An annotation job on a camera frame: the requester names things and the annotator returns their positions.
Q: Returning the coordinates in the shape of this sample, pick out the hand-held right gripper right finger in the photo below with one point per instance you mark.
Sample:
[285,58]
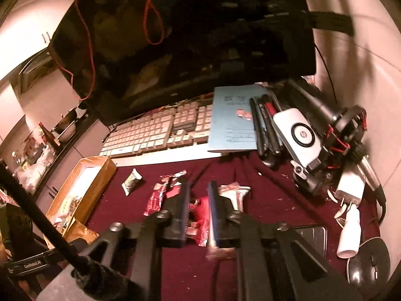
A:
[213,213]

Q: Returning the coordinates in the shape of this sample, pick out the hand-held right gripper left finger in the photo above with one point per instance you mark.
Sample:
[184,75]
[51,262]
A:
[185,213]

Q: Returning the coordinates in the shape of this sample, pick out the red crinkled snack packet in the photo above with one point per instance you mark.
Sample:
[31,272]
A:
[200,222]

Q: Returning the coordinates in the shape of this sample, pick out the white and red snack packet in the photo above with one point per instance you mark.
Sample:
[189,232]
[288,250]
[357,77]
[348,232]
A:
[236,194]

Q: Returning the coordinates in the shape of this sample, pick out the long red snack packet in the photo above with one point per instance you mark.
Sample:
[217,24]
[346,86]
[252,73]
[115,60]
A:
[158,196]

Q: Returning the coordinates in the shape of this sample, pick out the black thin rod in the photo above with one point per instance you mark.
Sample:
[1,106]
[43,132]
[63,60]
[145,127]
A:
[34,213]

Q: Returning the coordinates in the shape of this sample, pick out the dark red table cloth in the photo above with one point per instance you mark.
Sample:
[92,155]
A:
[266,194]

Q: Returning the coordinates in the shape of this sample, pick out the small silver snack packet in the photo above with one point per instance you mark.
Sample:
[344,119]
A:
[132,183]

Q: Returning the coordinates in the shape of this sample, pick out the snack packet with dark print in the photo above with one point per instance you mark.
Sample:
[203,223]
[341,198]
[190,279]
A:
[69,204]

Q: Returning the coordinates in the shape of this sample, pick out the beige keyboard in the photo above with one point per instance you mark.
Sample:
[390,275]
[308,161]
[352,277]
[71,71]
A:
[150,131]

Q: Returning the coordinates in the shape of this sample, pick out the blue notebook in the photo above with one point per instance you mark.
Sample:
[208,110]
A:
[228,122]

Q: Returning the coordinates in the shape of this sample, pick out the cardboard box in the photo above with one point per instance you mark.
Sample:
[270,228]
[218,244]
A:
[103,169]

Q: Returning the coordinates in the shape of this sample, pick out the black pen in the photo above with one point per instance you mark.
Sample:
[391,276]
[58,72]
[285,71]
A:
[255,125]

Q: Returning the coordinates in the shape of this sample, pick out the pile of clear plastic bags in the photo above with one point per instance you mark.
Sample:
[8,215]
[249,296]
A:
[34,166]

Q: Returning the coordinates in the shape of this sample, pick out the black smartphone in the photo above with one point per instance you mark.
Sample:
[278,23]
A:
[313,236]

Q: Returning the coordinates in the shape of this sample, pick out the white device with round logo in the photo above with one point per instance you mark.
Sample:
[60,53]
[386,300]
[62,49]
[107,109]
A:
[300,134]

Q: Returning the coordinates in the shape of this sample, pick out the black marker with red band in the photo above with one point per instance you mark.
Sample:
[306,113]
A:
[268,108]

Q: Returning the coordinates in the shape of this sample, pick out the dark glass bottle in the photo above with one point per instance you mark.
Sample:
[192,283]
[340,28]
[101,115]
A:
[50,135]

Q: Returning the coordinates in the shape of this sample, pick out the white plastic bottle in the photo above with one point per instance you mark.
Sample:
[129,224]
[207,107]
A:
[349,235]

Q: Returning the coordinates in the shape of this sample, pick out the white charger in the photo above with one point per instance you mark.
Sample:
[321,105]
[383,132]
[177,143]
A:
[351,188]

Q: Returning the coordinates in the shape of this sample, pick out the metal pot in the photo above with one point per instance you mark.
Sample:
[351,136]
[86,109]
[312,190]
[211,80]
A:
[66,128]

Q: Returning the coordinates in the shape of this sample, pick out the silver microphone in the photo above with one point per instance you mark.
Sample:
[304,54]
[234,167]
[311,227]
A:
[369,171]

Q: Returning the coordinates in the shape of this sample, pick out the black computer mouse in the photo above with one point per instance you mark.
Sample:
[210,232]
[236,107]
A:
[369,265]

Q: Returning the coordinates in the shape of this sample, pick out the black computer monitor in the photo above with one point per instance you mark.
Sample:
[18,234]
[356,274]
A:
[194,37]

